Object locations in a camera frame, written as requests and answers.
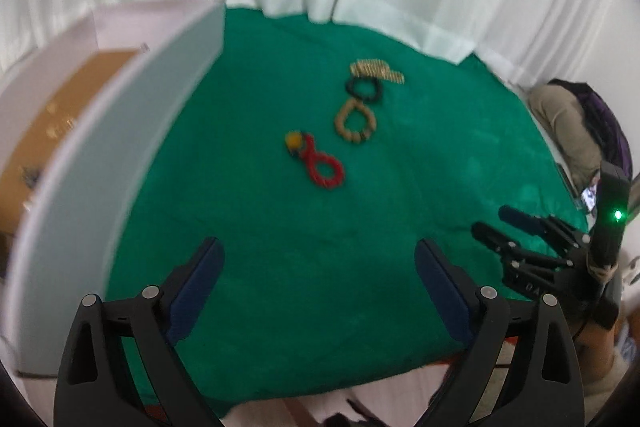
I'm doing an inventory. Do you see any black bead bracelet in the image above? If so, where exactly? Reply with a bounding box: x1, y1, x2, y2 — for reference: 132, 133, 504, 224
345, 77, 385, 104

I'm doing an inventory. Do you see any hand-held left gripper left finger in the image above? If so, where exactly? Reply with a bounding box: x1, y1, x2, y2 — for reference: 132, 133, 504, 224
54, 237, 226, 427

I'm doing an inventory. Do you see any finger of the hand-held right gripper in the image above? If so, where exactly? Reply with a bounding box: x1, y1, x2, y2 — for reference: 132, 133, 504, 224
498, 205, 593, 255
471, 221, 576, 273

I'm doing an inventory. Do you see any person's right forearm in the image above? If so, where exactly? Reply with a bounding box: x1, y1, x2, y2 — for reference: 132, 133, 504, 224
572, 307, 640, 410

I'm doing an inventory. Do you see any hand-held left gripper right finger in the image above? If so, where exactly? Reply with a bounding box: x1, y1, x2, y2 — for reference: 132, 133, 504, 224
414, 238, 586, 427

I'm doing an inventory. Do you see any person in beige clothes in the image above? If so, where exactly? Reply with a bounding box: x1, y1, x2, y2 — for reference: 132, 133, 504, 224
529, 84, 608, 190

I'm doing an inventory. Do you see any green velvet cloth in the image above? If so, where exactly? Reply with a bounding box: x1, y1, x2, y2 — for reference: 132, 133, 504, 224
102, 7, 591, 419

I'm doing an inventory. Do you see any wooden bead bracelet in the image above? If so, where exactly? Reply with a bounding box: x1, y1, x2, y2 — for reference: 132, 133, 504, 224
334, 99, 377, 145

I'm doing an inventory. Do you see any long white cardboard box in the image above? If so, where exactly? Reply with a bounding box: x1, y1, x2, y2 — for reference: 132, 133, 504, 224
0, 0, 227, 379

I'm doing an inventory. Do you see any gold bead necklace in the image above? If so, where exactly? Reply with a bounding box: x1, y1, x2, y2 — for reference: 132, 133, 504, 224
349, 59, 406, 84

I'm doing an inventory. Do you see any smartphone with lit screen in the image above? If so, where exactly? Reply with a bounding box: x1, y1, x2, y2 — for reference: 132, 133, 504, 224
580, 184, 602, 214

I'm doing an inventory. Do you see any red bead bracelet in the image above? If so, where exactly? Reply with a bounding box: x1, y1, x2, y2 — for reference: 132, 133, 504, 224
285, 132, 347, 186

